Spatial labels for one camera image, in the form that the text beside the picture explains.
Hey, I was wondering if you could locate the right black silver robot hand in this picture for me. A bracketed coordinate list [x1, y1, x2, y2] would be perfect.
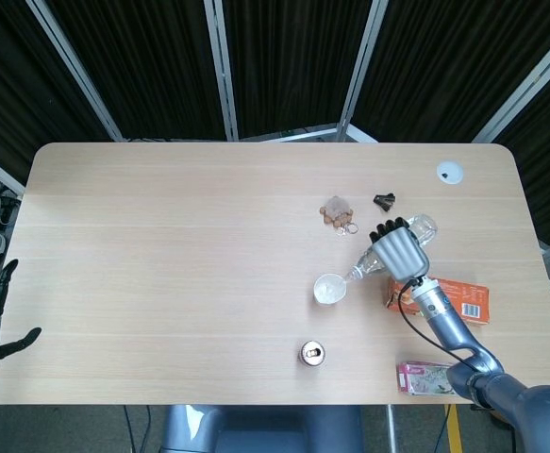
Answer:
[367, 216, 430, 283]

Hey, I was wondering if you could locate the transparent plastic water bottle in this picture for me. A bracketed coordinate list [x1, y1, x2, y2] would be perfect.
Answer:
[342, 212, 440, 284]

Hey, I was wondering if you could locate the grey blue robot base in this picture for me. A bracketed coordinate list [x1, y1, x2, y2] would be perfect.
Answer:
[158, 404, 365, 453]

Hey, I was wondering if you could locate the white paper cup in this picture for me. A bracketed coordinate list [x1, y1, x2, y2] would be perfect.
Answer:
[312, 272, 348, 306]

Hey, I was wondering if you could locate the black binder clip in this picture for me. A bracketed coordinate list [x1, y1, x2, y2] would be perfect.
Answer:
[373, 192, 397, 213]

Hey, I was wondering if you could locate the small bag with rings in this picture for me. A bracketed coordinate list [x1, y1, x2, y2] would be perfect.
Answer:
[319, 195, 361, 238]

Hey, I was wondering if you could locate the orange cardboard box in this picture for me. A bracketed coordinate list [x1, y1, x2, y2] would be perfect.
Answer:
[386, 276, 491, 326]

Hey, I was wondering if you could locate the pink floral packet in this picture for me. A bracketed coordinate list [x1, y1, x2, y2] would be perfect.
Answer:
[395, 361, 458, 396]

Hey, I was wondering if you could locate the red drink can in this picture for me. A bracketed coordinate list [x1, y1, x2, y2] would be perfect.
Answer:
[297, 339, 326, 368]

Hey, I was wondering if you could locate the grey partition foot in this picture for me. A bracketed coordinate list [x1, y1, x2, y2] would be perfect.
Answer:
[241, 123, 379, 143]

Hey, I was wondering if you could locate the white table leg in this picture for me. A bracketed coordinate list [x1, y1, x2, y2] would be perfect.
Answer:
[386, 404, 401, 453]

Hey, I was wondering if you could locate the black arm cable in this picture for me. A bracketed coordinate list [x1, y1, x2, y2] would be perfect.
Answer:
[398, 277, 481, 367]

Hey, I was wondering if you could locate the white cable grommet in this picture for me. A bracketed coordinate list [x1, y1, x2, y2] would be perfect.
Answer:
[435, 160, 464, 185]

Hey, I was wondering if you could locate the black floor cable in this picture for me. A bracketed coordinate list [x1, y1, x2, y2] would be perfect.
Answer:
[122, 404, 153, 453]

